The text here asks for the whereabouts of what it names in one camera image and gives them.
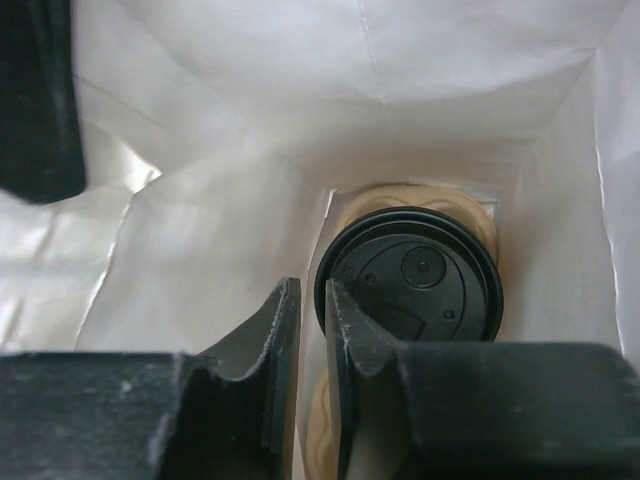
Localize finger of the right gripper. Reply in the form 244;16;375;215
1;0;87;205

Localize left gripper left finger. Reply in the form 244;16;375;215
1;278;301;479

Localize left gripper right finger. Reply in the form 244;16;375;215
325;281;639;479

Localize brown cardboard cup carrier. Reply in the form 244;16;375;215
305;185;497;479

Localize black plastic cup lid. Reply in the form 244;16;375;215
314;207;504;342

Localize brown paper bag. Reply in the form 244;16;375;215
0;0;640;480

